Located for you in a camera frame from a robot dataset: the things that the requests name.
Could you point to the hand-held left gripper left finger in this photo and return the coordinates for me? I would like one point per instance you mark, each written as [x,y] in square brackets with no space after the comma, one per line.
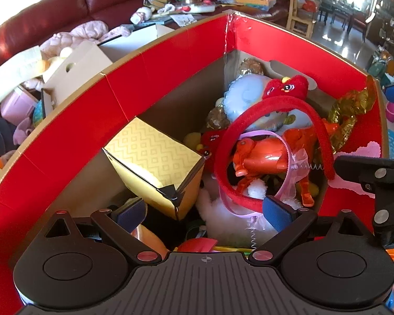
[131,215]

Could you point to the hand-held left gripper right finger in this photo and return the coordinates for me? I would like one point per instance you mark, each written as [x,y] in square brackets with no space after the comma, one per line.
[278,215]

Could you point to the gold foil balloon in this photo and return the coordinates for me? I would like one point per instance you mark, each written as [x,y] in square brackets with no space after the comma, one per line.
[351,105]

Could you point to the pink lace headband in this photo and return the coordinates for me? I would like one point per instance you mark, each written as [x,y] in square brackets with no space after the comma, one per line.
[286,154]

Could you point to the orange horse foil balloon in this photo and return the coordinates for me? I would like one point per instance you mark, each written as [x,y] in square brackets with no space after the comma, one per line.
[262,154]

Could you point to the yellow cardboard box with holes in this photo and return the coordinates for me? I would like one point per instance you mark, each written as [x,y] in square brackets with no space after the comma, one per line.
[151,151]

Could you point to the red plush headband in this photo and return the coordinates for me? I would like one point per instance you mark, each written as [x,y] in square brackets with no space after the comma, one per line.
[282,87]

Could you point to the blue plush toy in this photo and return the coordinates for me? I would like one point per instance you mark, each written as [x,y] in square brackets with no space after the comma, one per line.
[246,95]

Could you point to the red cardboard box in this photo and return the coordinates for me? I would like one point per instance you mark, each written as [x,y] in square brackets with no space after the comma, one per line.
[170,59]

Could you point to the pink scalloped paper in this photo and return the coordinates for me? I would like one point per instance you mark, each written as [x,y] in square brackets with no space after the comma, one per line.
[364,149]

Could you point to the white plush toy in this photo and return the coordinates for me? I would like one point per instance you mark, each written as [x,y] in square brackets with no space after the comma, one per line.
[226,223]

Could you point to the dark dining table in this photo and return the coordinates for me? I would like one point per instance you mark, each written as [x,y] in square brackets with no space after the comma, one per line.
[338,8]

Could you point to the small wooden chair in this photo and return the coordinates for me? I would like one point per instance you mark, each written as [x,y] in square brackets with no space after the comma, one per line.
[302,23]

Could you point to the purple plush toy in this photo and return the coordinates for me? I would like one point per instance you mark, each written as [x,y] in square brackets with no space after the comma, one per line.
[23,131]

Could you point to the dark blue cloth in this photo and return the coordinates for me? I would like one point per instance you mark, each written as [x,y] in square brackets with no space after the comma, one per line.
[0,137]

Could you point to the pink plastic box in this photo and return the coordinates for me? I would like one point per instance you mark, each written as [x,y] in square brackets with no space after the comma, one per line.
[18,105]

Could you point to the white cardboard box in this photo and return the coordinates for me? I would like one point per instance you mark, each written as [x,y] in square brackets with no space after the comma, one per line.
[82,62]

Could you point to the pale yellow plush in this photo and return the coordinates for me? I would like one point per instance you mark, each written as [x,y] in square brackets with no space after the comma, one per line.
[52,62]

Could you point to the pink padded jacket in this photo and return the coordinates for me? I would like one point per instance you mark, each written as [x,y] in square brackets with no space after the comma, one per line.
[92,29]

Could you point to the white sticker sheets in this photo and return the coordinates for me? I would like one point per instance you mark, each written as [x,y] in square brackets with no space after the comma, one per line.
[184,19]

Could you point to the white toy tray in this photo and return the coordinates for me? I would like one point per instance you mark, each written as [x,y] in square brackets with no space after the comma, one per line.
[198,7]

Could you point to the dark red leather sofa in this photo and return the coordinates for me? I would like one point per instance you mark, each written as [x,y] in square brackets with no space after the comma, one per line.
[52,13]

